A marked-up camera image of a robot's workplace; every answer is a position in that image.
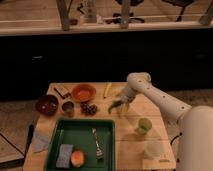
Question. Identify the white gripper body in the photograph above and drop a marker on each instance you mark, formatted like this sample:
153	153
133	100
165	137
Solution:
124	99

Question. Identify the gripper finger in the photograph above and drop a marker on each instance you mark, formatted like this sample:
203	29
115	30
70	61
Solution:
122	107
127	107

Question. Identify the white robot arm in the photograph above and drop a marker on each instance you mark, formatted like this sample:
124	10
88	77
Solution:
195	148

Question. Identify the green plastic cup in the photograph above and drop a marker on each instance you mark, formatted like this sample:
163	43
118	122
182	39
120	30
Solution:
144	125

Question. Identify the bunch of dark grapes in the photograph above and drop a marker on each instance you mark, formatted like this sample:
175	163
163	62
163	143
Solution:
88	109

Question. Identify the orange bowl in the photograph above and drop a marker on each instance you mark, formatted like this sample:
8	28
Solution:
83	93

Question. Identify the metal fork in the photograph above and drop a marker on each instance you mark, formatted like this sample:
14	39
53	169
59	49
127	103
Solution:
99	153

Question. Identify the white plastic container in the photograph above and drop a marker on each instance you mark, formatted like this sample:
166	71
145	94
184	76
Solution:
154	150

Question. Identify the small metal cup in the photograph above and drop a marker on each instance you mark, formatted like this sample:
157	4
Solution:
68	108

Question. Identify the green plastic tray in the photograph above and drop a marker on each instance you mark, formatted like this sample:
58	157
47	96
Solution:
78	132

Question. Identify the brown chocolate bar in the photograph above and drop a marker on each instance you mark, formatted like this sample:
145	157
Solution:
62	92

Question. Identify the orange peach fruit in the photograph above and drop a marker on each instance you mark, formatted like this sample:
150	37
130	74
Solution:
77	158

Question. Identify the blue sponge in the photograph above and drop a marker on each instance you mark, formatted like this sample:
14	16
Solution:
63	158

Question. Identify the dark red bowl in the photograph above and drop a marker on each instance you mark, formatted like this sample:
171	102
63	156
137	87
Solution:
47	105

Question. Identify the light blue cloth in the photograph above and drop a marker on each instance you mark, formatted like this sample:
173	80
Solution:
40	141

